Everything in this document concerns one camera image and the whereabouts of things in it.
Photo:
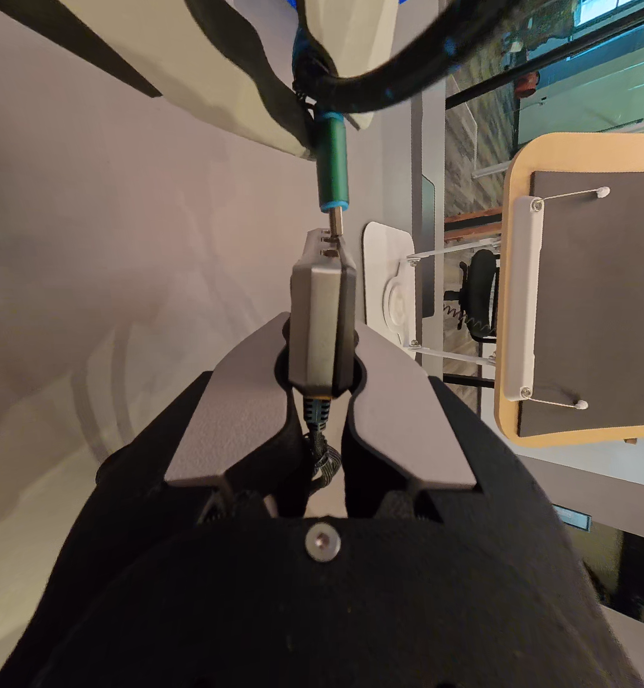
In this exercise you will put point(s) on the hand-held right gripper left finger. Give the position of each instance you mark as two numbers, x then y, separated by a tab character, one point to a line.
236	408

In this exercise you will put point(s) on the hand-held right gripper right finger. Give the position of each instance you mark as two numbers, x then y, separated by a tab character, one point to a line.
408	419

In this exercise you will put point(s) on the white bracket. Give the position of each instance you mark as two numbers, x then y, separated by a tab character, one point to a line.
522	301

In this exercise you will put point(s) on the grey and black port hub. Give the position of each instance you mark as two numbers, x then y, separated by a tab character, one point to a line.
316	322

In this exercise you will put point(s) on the black metal pole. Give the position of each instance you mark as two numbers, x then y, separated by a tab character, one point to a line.
569	54

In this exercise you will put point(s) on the dark grey panel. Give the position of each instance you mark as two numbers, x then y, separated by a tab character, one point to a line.
607	301

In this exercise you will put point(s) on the small red object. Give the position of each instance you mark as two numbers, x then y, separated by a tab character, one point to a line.
527	85

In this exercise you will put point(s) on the pale wooden board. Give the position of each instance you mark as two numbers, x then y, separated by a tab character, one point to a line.
596	153

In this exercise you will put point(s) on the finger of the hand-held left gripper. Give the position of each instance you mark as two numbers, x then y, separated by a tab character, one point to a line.
193	64
359	37

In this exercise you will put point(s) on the black office chair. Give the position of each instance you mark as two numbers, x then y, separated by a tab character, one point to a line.
483	269

